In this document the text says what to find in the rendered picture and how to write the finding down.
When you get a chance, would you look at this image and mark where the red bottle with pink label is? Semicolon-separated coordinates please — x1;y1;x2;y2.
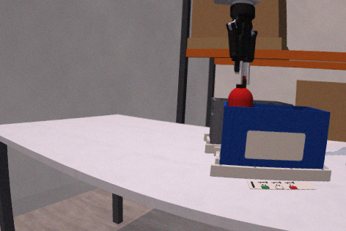
228;76;253;107

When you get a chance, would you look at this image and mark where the grey divided crate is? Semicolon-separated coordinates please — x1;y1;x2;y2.
209;98;293;144

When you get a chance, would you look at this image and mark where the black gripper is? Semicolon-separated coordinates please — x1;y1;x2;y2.
226;3;257;85

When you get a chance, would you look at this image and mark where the white paper pick list strip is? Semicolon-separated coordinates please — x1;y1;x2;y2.
247;180;316;190

